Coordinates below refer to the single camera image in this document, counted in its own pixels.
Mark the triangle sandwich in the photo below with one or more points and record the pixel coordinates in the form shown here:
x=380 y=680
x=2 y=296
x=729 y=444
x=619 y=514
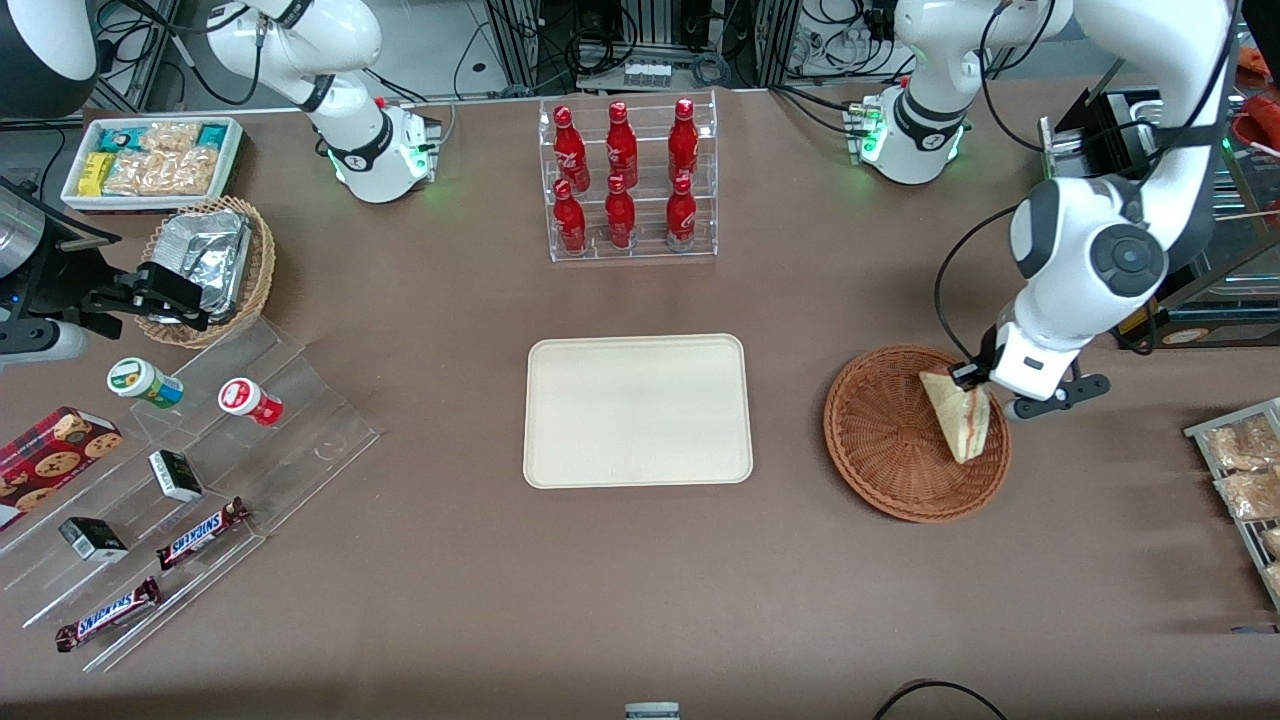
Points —
x=960 y=425

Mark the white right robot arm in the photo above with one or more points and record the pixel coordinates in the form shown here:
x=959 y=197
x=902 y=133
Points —
x=350 y=40

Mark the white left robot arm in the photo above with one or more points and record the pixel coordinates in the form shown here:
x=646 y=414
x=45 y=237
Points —
x=1090 y=255

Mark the small tan wicker basket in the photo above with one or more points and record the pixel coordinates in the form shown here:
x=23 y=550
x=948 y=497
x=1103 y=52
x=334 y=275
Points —
x=262 y=260

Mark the large brown wicker basket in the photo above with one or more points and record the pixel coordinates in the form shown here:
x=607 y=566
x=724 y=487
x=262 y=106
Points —
x=880 y=440

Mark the tray of packaged snacks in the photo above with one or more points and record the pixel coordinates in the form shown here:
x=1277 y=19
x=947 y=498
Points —
x=1200 y=432

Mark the beige serving tray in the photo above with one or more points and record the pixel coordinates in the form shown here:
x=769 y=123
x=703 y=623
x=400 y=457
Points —
x=630 y=410

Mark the silver foil wrapped package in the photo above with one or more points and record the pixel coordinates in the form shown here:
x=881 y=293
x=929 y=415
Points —
x=205 y=250

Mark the green lid white cup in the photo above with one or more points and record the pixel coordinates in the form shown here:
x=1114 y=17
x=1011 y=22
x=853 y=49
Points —
x=140 y=380

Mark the red lid white cup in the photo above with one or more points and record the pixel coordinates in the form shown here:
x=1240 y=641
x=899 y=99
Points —
x=245 y=398

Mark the large clear peanut bag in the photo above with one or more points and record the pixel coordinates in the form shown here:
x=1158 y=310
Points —
x=160 y=172

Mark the white plastic snack bin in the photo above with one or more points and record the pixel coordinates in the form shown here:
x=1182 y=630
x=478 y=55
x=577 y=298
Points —
x=70 y=195

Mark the yellow snack packet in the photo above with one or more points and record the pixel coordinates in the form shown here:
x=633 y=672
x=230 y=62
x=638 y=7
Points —
x=95 y=173

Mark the small clear peanut bag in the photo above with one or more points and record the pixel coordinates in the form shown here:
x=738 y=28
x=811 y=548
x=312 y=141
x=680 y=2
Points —
x=170 y=136

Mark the red plaid cookie box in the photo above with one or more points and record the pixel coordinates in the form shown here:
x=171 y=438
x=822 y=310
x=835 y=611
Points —
x=50 y=460

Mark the teal snack packet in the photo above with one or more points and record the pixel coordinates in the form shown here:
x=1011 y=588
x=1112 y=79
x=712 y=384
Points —
x=212 y=136
x=120 y=138

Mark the small black carton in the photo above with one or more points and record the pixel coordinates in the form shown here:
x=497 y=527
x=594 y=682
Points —
x=175 y=476
x=92 y=540

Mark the clear acrylic stepped display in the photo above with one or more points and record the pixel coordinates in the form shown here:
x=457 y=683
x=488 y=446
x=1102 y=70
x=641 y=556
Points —
x=310 y=420

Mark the clear bagged snack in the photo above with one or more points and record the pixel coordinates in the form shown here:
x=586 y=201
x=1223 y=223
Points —
x=1250 y=495
x=1240 y=445
x=1274 y=580
x=1272 y=542

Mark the Snickers chocolate bar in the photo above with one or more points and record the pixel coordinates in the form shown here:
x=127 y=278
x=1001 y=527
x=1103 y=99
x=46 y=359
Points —
x=108 y=615
x=200 y=535

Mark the black food warmer cabinet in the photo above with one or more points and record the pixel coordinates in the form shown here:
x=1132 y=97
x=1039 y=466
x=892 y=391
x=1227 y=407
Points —
x=1120 y=125

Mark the red soda bottle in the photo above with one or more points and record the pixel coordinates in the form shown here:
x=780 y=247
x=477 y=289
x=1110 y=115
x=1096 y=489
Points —
x=570 y=220
x=570 y=150
x=620 y=215
x=621 y=145
x=681 y=215
x=683 y=140

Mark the clear acrylic bottle rack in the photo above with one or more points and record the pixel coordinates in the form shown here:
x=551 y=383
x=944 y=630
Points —
x=650 y=250

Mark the orange food item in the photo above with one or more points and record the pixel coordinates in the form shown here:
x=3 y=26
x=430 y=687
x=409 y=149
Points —
x=1258 y=62

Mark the white power strip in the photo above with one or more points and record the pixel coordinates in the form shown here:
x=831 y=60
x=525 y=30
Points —
x=648 y=74

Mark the grey device edge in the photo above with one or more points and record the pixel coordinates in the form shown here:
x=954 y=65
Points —
x=652 y=712

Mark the aluminium equipment frame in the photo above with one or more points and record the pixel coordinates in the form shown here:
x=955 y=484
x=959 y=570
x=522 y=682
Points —
x=520 y=40

